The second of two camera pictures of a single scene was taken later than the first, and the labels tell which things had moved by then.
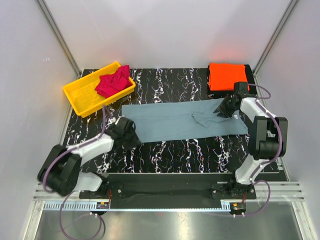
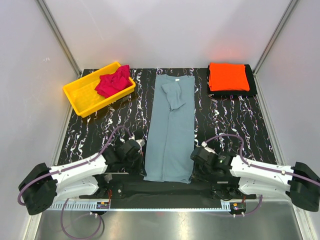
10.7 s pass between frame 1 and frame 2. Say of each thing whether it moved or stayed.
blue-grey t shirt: moved
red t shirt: stayed
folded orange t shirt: stayed
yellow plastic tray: stayed
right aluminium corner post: stayed
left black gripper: moved
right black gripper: moved
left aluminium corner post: stayed
